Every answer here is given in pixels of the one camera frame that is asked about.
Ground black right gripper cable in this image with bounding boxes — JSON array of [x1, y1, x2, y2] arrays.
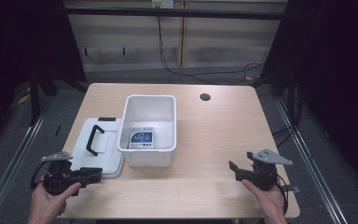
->
[[274, 174, 290, 217]]

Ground white plastic box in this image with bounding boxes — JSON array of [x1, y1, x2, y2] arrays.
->
[[117, 94, 178, 168]]

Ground black horizontal metal bar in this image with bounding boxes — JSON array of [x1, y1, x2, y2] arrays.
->
[[64, 7, 287, 21]]

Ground yellow floor tape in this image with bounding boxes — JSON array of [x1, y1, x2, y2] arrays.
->
[[17, 92, 32, 105]]

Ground black wall cable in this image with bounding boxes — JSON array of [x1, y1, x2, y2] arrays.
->
[[157, 16, 266, 86]]

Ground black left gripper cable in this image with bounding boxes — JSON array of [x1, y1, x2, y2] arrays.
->
[[30, 161, 48, 190]]

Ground person's right hand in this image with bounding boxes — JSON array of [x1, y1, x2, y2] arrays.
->
[[241, 179, 289, 224]]

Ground black curtain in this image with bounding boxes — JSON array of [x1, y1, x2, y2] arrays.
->
[[0, 0, 88, 157], [259, 0, 358, 197]]

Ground black metal stand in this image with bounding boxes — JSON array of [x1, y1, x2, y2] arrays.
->
[[28, 69, 90, 127]]

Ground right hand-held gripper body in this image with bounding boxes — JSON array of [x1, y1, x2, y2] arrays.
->
[[243, 148, 294, 191]]

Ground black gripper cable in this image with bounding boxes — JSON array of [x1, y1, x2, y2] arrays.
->
[[274, 174, 290, 217], [30, 161, 48, 190]]

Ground white lid with black handle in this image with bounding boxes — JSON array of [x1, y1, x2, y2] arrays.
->
[[69, 117, 125, 179]]

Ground metal floor rail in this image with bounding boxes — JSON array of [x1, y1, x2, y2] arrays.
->
[[273, 97, 351, 224], [0, 92, 57, 224]]

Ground blue and white packet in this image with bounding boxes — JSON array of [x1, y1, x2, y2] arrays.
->
[[127, 126, 156, 150]]

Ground person's left hand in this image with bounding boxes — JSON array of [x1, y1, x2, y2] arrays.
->
[[27, 182, 82, 224]]

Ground black floor cables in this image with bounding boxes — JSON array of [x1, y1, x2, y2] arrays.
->
[[270, 123, 300, 149]]

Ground white wall socket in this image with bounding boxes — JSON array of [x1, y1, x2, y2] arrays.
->
[[151, 0, 175, 9]]

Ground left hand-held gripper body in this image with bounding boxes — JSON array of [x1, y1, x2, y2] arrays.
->
[[41, 151, 85, 196]]

